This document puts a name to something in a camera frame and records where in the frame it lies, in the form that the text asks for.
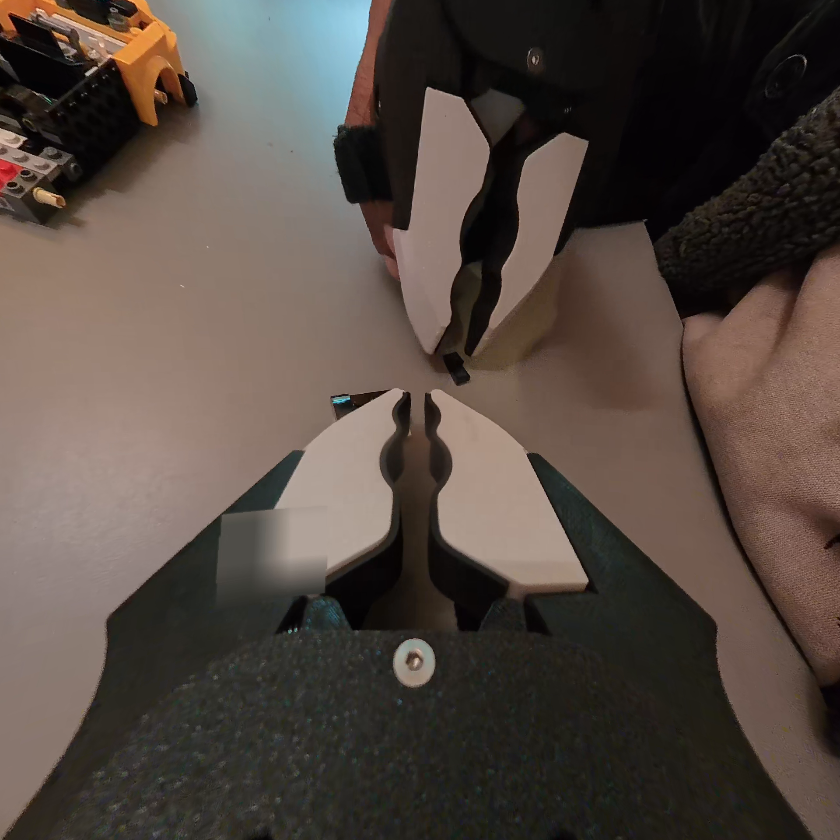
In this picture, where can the black plate with white studs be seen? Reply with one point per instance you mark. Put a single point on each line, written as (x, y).
(351, 403)

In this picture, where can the dark fleece jacket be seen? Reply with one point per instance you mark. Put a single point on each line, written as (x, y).
(754, 210)

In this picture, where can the small black lego brick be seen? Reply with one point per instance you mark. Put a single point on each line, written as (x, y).
(456, 369)

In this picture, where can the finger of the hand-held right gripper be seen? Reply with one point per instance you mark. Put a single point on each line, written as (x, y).
(433, 216)
(544, 210)

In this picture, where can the partly built lego car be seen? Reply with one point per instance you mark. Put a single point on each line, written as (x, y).
(79, 98)

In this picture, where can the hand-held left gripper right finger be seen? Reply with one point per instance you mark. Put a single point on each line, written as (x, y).
(505, 505)

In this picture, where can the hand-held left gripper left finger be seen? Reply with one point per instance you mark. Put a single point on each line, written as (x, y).
(348, 472)

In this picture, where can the person's right forearm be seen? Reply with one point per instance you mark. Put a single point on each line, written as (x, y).
(695, 98)

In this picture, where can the person's right hand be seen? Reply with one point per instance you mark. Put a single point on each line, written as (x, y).
(361, 157)

